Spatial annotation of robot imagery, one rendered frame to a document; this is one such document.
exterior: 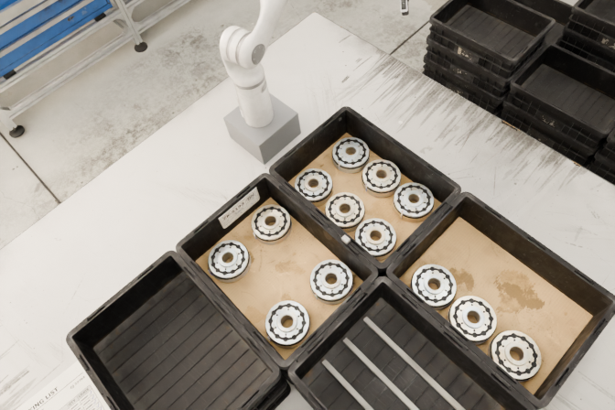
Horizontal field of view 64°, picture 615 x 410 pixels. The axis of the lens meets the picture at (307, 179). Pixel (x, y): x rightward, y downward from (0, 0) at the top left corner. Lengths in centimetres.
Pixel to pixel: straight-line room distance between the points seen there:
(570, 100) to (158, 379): 183
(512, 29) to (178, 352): 182
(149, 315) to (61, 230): 50
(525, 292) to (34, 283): 132
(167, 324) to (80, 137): 176
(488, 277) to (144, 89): 220
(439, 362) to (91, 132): 220
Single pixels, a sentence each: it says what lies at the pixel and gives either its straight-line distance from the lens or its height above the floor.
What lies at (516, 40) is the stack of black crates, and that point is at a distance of 229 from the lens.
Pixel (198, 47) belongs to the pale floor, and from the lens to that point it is 307.
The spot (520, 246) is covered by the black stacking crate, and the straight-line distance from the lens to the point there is 126.
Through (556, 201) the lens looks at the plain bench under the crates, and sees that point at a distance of 158.
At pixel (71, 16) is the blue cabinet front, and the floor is 40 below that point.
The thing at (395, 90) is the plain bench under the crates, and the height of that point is 70.
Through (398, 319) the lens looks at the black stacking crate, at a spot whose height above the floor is 83.
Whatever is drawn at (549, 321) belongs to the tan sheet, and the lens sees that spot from 128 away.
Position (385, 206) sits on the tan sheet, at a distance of 132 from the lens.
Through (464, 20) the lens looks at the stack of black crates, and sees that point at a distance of 234.
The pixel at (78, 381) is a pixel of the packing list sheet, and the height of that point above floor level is 70.
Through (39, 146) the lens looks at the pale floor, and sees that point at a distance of 296.
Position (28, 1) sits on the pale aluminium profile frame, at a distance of 275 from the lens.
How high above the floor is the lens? 198
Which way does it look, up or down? 58 degrees down
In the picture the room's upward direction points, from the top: 9 degrees counter-clockwise
